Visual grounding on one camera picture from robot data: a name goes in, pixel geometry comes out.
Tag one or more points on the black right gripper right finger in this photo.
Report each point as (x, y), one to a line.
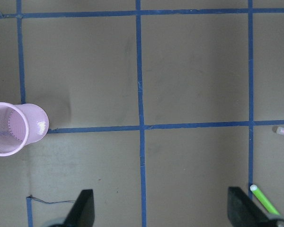
(242, 211)

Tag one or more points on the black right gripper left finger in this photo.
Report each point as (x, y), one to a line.
(82, 213)

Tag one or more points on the pink mesh cup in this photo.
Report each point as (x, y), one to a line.
(20, 125)

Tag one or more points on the green highlighter pen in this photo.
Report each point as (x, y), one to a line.
(265, 202)

